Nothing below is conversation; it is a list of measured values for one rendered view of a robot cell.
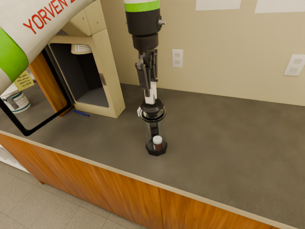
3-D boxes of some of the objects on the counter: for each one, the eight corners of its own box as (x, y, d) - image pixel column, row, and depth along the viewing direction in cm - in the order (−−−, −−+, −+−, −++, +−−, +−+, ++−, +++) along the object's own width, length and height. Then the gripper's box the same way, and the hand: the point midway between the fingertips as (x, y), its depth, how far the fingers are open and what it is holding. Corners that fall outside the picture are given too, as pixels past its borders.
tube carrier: (150, 136, 84) (145, 102, 71) (170, 140, 81) (169, 105, 67) (141, 152, 76) (135, 117, 63) (164, 157, 73) (161, 122, 59)
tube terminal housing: (98, 90, 127) (51, -48, 79) (135, 96, 117) (107, -60, 68) (76, 109, 110) (-3, -53, 61) (117, 118, 99) (61, -71, 50)
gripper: (146, 41, 40) (153, 115, 55) (165, 26, 51) (167, 91, 66) (119, 40, 42) (133, 111, 58) (143, 26, 53) (150, 88, 69)
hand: (150, 92), depth 60 cm, fingers closed on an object, 3 cm apart
